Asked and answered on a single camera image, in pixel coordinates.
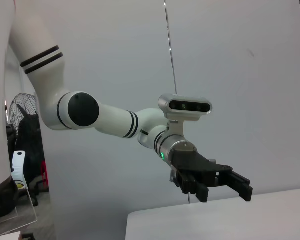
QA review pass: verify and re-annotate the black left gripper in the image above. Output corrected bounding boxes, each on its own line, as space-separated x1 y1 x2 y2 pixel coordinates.
170 142 254 203

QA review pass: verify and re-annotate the red plastic stool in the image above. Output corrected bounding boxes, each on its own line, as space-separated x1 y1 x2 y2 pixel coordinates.
39 161 50 188

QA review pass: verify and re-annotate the white curved plastic part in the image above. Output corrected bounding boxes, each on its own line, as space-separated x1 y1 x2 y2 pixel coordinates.
11 150 28 191

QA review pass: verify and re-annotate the left gripper cable with plugs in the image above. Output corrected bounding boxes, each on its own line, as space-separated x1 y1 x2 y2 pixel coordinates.
168 170 178 188

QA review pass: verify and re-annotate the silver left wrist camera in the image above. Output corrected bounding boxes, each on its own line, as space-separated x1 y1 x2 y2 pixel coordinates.
157 93 213 141

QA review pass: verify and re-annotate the black wire fan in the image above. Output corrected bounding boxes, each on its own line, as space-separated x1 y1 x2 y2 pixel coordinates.
9 92 38 131

